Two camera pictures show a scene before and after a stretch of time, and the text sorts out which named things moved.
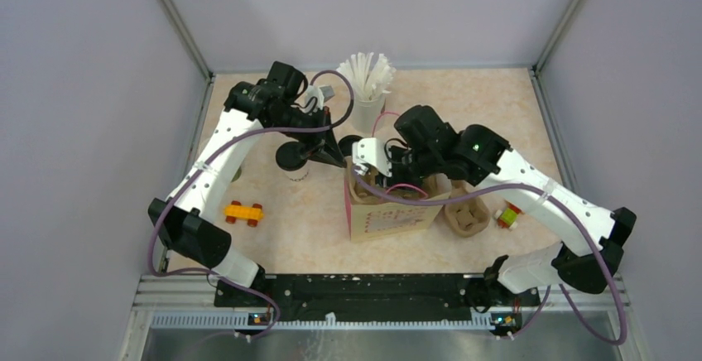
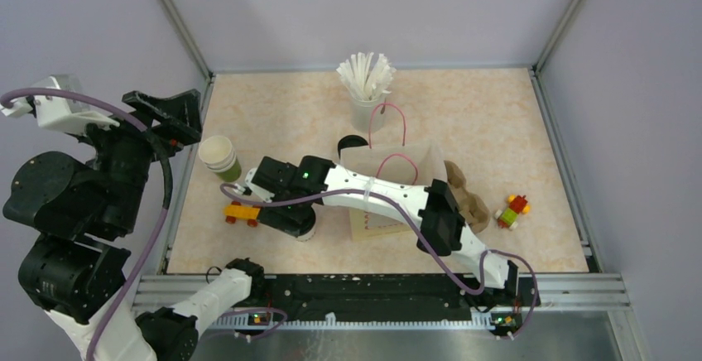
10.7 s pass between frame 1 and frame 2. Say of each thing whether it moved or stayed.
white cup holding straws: stayed
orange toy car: stayed
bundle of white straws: stayed
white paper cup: moved
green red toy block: stayed
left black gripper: moved
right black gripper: moved
